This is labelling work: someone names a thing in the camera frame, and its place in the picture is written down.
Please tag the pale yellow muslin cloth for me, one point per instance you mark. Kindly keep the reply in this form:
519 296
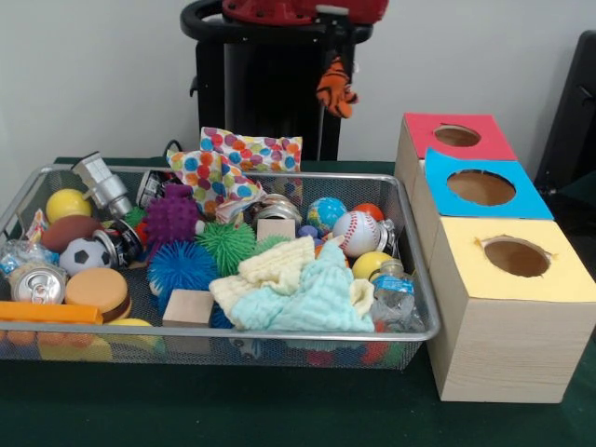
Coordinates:
270 267

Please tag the orange toy brick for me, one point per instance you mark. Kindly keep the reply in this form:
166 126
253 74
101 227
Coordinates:
46 313

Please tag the teal muslin cloth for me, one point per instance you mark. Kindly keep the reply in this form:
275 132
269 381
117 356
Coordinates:
307 302

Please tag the purple knobbly toy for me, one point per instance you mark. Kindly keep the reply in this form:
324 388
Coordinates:
172 216

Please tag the orange striped tiger plush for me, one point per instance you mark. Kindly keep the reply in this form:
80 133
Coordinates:
336 86

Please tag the yellow ball with black band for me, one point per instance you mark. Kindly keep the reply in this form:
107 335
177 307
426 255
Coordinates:
370 265

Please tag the brown toy football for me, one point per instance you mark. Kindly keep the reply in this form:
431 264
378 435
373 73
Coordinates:
70 233

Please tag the wooden three-hole box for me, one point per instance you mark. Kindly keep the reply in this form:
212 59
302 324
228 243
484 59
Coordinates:
503 344

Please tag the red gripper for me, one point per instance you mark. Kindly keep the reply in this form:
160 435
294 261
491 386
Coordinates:
358 10

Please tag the plain yellow ball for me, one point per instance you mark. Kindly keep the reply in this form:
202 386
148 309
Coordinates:
67 205

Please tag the orange foam disc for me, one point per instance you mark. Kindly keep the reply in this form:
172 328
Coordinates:
98 288

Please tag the white baseball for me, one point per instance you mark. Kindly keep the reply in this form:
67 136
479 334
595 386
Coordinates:
356 233

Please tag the blue spiky ball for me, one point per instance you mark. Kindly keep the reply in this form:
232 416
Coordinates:
181 270

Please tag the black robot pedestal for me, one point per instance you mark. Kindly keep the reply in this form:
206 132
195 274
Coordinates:
270 93

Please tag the green spiky ball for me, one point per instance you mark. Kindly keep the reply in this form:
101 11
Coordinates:
270 242
226 244

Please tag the black upright panel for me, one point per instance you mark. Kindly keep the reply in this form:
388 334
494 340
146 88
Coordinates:
572 116

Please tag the dark green side-table cloth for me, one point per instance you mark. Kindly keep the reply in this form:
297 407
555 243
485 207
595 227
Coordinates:
582 200

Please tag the shallow mesh bin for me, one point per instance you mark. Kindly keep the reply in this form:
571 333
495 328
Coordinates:
279 358

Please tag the dark green table cloth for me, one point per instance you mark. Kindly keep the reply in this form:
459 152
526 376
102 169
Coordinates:
233 410

